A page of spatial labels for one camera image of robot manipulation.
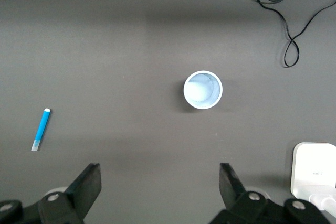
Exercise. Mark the light blue cup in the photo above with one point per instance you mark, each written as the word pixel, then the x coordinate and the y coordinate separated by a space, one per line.
pixel 202 89

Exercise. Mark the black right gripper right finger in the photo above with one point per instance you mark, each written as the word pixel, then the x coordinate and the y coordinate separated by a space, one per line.
pixel 233 190

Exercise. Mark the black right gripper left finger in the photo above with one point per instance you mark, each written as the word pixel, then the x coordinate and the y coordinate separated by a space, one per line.
pixel 78 192

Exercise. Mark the white stand with base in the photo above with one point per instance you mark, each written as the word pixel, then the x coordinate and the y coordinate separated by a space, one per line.
pixel 315 166

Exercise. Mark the blue marker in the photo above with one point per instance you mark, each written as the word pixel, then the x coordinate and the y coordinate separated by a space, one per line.
pixel 42 127

